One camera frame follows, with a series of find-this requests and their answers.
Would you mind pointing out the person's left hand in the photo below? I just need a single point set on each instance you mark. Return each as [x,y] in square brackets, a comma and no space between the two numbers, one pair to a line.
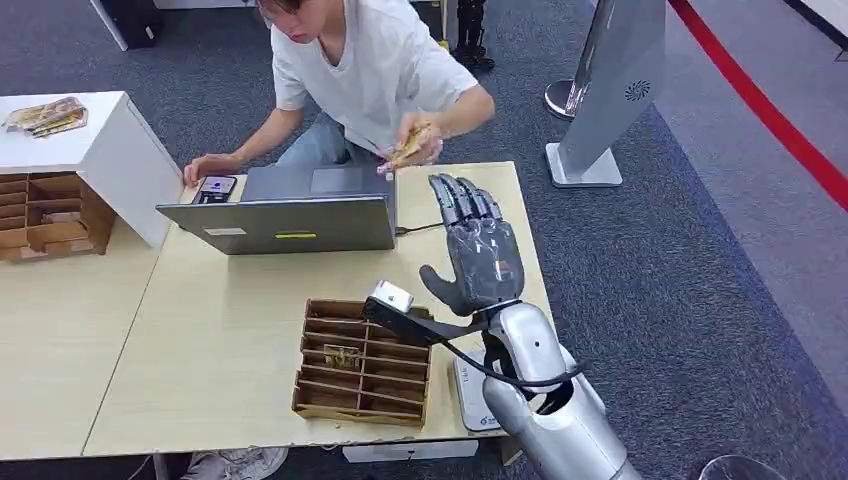
[427,142]

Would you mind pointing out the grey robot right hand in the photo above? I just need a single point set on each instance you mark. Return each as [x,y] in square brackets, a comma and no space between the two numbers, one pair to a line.
[484,258]

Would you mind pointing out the person's right hand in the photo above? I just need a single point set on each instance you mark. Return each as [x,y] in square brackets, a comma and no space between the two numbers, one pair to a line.
[212,166]

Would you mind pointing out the yellow cards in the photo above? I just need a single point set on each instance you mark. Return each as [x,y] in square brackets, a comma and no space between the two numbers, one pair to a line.
[405,149]

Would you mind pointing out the yellow printed card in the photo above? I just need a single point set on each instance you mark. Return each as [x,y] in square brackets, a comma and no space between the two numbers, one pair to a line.
[342,358]

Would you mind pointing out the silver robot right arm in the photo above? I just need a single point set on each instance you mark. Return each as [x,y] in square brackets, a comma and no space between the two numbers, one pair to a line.
[563,424]

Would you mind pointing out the black smartphone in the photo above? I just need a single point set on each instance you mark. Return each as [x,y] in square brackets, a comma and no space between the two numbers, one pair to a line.
[215,192]

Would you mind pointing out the white cabinet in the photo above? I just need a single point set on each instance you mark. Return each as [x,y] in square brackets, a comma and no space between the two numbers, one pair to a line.
[126,159]

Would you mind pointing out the grey laptop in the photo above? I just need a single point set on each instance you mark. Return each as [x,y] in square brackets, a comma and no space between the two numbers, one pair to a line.
[285,222]

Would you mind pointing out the person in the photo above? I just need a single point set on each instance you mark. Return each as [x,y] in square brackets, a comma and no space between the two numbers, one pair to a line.
[371,66]

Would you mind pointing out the black legs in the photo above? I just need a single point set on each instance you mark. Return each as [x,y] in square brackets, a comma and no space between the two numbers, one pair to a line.
[474,33]

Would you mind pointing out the chrome stanchion base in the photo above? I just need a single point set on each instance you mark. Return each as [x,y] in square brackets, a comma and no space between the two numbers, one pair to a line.
[560,99]

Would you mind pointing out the white flat device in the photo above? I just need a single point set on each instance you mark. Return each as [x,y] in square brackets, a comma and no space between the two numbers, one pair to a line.
[469,397]

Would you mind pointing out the black box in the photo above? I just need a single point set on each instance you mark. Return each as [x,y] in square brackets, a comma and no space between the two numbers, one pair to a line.
[136,23]

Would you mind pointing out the wooden slotted card box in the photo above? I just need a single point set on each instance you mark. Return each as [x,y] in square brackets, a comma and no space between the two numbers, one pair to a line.
[361,414]
[60,235]

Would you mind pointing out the pile of wrapped cards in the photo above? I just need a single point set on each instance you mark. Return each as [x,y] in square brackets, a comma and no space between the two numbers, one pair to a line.
[46,118]

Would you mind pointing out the white table leg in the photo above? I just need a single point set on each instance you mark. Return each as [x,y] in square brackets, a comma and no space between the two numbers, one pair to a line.
[109,26]

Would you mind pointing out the silver kiosk stand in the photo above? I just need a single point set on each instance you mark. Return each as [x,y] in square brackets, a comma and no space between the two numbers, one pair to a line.
[616,73]

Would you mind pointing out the white bar under desk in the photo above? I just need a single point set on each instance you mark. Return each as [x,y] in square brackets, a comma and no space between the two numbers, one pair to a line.
[411,452]

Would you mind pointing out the pale shoe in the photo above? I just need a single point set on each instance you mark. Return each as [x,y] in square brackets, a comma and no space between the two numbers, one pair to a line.
[238,464]

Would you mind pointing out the red floor tape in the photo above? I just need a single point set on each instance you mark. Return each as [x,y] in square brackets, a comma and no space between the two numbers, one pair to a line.
[762,109]

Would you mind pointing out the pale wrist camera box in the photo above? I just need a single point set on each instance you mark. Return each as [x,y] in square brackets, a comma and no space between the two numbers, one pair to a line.
[392,296]

